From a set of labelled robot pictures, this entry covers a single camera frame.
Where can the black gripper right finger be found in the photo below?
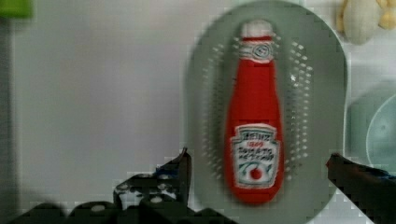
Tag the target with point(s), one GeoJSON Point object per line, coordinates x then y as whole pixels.
{"type": "Point", "coordinates": [372, 190]}

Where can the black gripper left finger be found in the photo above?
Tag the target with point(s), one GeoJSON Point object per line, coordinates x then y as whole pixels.
{"type": "Point", "coordinates": [160, 197]}

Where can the red ketchup bottle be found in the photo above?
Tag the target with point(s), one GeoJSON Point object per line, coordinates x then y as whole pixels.
{"type": "Point", "coordinates": [253, 144]}

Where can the green oval strainer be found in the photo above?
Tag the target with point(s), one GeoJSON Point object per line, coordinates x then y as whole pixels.
{"type": "Point", "coordinates": [311, 79]}

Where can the green round bowl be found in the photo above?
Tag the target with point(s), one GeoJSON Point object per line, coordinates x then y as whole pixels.
{"type": "Point", "coordinates": [371, 128]}

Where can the green squeeze bottle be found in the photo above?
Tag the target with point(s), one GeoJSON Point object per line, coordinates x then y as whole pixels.
{"type": "Point", "coordinates": [16, 9]}

